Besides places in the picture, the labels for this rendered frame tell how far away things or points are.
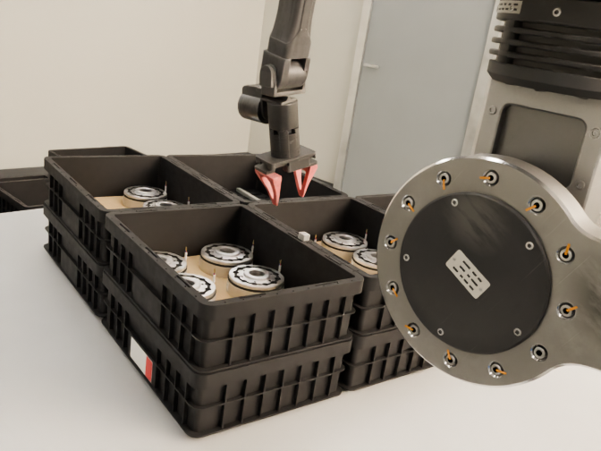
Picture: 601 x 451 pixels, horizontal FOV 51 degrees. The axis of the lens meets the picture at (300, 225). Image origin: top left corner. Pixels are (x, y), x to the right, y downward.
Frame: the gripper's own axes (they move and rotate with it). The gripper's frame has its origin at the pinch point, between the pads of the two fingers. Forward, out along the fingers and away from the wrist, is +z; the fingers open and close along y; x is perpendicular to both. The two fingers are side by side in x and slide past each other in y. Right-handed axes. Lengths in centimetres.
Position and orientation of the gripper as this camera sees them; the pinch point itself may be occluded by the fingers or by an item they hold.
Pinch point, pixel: (288, 196)
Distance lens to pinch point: 126.5
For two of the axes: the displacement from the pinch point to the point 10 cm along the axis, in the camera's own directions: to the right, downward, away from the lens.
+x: 5.7, 3.4, -7.4
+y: -8.2, 2.9, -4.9
